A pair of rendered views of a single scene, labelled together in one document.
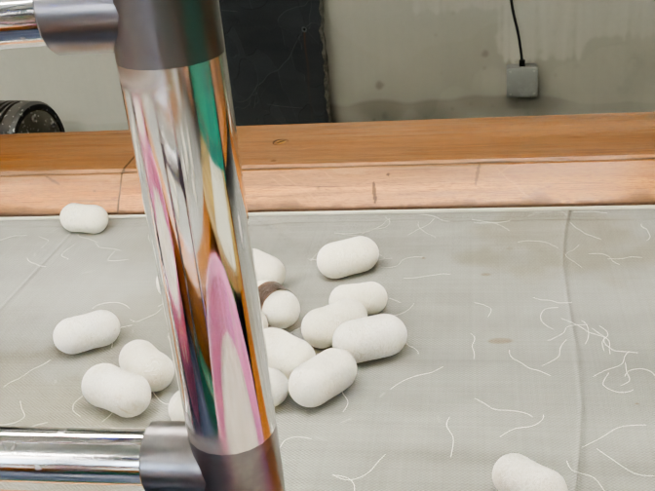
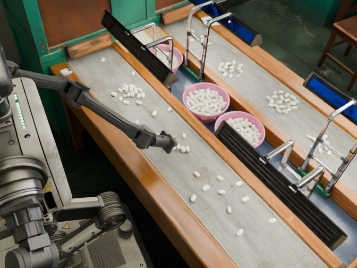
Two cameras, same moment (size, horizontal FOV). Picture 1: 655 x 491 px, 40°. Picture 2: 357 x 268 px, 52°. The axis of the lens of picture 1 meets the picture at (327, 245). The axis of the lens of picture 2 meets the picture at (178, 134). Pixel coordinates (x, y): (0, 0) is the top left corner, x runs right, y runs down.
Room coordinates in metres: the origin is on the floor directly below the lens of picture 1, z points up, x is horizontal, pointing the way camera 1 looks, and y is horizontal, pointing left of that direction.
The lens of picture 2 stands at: (1.40, 1.24, 2.21)
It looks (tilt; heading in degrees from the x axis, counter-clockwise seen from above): 49 degrees down; 219
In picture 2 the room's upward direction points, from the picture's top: 5 degrees clockwise
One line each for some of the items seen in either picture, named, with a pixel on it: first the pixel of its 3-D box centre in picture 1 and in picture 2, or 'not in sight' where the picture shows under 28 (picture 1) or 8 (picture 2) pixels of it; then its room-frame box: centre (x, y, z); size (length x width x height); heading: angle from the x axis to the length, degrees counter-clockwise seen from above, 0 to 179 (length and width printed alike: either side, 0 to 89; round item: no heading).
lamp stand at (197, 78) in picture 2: not in sight; (206, 43); (-0.11, 0.16, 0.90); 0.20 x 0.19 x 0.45; 80
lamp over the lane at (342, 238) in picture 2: not in sight; (275, 177); (0.54, 1.02, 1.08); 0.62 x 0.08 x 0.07; 80
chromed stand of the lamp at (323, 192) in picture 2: not in sight; (338, 150); (0.07, 1.11, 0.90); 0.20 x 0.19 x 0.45; 80
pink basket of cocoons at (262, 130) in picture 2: not in sight; (238, 135); (0.19, 0.66, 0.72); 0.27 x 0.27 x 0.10
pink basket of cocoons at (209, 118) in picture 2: not in sight; (205, 104); (0.14, 0.39, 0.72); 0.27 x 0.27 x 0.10
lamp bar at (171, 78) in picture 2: not in sight; (136, 44); (0.36, 0.07, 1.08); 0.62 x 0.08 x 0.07; 80
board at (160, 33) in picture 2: not in sight; (142, 39); (0.02, -0.26, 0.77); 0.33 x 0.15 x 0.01; 170
